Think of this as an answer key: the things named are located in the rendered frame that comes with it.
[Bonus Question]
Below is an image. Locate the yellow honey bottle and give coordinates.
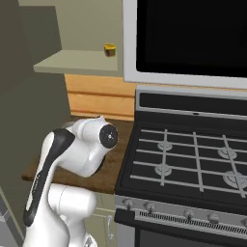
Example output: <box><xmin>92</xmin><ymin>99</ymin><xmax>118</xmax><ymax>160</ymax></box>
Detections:
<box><xmin>103</xmin><ymin>42</ymin><xmax>117</xmax><ymax>58</ymax></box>

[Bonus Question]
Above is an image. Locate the olive base cabinet door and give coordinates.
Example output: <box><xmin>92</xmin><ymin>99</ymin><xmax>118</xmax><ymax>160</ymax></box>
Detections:
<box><xmin>84</xmin><ymin>192</ymin><xmax>119</xmax><ymax>247</ymax></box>

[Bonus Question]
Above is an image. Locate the black and silver stove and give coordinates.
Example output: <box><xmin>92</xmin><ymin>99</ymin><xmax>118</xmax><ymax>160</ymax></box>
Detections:
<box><xmin>114</xmin><ymin>84</ymin><xmax>247</xmax><ymax>247</ymax></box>

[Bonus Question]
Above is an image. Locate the silver microwave oven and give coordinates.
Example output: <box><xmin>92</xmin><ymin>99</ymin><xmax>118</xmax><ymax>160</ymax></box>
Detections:
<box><xmin>122</xmin><ymin>0</ymin><xmax>247</xmax><ymax>91</ymax></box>

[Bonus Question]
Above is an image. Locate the grey appliance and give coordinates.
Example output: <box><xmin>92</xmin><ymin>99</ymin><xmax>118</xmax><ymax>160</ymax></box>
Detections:
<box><xmin>0</xmin><ymin>187</ymin><xmax>25</xmax><ymax>247</ymax></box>

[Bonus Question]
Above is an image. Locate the silver cabinet door handle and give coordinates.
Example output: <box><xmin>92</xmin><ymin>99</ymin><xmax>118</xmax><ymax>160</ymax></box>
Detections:
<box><xmin>106</xmin><ymin>215</ymin><xmax>115</xmax><ymax>243</ymax></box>

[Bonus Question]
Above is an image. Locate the silver oven door handle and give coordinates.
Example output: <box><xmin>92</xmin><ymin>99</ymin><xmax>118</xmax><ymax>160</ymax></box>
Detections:
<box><xmin>134</xmin><ymin>210</ymin><xmax>247</xmax><ymax>240</ymax></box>

